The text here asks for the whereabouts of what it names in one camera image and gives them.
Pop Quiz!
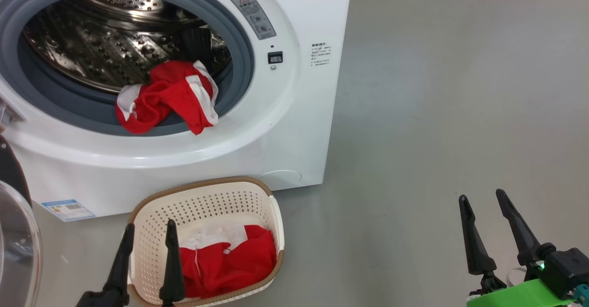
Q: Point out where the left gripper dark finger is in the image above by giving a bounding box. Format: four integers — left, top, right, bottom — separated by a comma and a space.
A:
102, 223, 135, 294
159, 219, 186, 304

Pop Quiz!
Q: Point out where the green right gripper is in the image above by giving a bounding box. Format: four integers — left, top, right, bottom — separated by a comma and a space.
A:
458, 189, 576, 307

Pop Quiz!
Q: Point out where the red white-collared garment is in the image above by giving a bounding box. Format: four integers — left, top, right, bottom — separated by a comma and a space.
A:
177, 220, 277, 299

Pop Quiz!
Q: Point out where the black glass washing machine door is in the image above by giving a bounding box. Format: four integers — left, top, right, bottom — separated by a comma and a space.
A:
0, 134, 43, 307

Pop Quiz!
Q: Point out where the red white-striped garment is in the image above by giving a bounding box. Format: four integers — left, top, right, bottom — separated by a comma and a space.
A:
115, 60, 219, 135

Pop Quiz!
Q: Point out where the cream perforated laundry basket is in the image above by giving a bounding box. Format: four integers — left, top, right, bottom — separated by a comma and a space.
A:
127, 176, 285, 307

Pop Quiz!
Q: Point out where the round white filter access cover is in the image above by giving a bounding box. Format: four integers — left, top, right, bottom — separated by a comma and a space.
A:
260, 169, 303, 190

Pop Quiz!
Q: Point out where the white front-load washing machine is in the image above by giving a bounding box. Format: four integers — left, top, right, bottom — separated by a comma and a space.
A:
0, 0, 354, 222

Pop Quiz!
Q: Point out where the stainless steel washing machine drum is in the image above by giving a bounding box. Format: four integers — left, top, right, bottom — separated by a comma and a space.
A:
22, 0, 232, 93

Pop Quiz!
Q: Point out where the printed text instruction sticker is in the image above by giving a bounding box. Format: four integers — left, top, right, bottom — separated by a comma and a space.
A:
311, 42, 332, 67

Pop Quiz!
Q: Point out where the blue energy label sticker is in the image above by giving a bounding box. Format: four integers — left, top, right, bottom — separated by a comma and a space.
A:
40, 199, 96, 222

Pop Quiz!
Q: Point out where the grey warning label plate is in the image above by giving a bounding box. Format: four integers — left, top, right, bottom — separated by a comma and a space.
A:
230, 0, 277, 41

